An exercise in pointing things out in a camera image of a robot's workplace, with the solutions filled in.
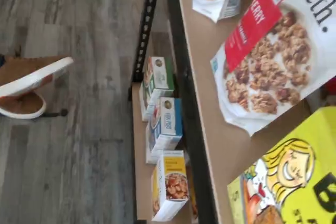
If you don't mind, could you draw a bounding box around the yellow oat bites box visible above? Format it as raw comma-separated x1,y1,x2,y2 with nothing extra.
227,107,336,224

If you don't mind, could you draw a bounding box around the black rack shelf beam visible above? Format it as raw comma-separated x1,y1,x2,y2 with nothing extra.
164,0,224,224

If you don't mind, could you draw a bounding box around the blue white oatmeal box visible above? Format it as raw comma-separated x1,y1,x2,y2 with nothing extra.
145,97,184,165

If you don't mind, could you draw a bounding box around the green white oatmeal box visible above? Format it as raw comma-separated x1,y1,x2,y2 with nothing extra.
138,56,176,122

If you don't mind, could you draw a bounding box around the white yellow granola box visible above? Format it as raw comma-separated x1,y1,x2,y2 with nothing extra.
151,150,189,222
183,150,200,221

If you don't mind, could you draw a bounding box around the black stand foot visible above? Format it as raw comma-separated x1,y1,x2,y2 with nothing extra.
43,109,69,118

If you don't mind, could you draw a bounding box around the black perforated rack post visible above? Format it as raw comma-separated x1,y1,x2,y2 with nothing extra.
128,0,165,101

